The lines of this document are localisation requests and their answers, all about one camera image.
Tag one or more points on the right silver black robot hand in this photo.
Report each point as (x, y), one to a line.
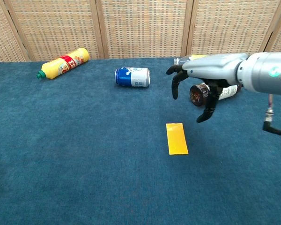
(208, 65)

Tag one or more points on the clear bottle green label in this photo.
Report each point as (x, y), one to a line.
(181, 60)

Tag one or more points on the dark brown bottle white label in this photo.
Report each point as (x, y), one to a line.
(197, 93)

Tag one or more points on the blue and white can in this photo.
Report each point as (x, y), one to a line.
(132, 77)

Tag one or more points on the woven folding screen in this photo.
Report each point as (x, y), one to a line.
(140, 28)

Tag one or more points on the yellow bottle with green cap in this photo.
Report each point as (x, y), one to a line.
(64, 63)

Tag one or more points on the blue table cloth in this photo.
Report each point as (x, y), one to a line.
(84, 152)

